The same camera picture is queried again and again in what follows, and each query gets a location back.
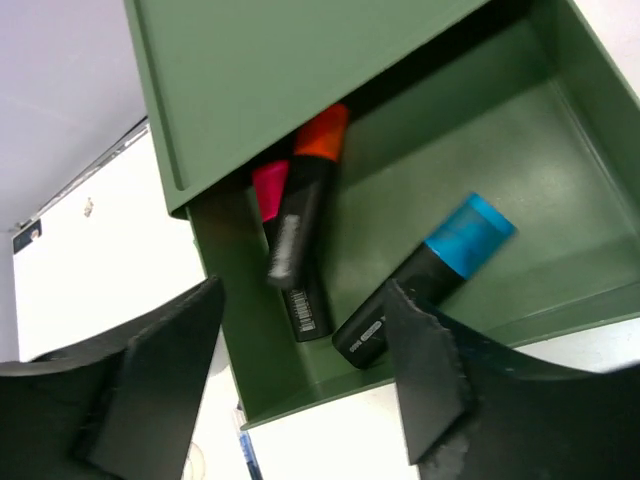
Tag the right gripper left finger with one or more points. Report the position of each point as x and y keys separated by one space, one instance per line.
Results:
x=143 y=422

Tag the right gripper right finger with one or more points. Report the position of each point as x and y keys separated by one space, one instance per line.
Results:
x=433 y=393

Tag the blue pen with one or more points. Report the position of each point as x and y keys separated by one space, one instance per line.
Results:
x=246 y=444

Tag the pink highlighter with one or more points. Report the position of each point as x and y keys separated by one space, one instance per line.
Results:
x=306 y=306

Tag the blue highlighter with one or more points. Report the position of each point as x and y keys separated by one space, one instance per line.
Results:
x=425 y=280

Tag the orange highlighter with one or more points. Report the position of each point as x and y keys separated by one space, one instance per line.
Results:
x=315 y=158

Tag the green drawer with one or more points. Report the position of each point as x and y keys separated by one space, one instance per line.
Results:
x=508 y=145

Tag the small white scrap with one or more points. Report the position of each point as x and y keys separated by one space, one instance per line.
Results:
x=88 y=208

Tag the green drawer cabinet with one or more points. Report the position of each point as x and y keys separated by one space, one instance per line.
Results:
x=225 y=80

